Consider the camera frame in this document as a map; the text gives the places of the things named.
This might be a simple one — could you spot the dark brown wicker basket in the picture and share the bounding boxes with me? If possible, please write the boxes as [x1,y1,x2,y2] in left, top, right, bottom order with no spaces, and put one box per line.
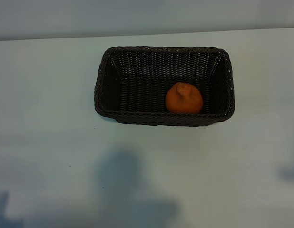
[94,46,235,127]

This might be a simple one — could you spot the bumpy orange fruit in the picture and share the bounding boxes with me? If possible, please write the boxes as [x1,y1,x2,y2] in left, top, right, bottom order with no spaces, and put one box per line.
[165,82,204,114]

